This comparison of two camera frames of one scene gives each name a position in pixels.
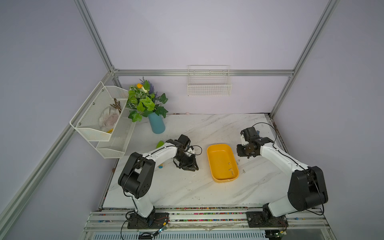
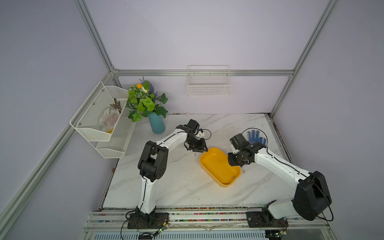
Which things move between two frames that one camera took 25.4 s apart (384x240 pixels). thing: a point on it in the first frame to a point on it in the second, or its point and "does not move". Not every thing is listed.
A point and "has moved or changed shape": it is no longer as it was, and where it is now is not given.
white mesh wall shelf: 104,120 does not move
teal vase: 157,123 does not move
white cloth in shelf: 108,118 does not move
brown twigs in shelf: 117,105 does not move
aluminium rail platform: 208,223 does not move
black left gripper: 191,164 to 201,147
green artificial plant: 142,100 does not move
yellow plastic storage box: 222,163 has moved or changed shape
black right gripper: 239,153 to 231,161
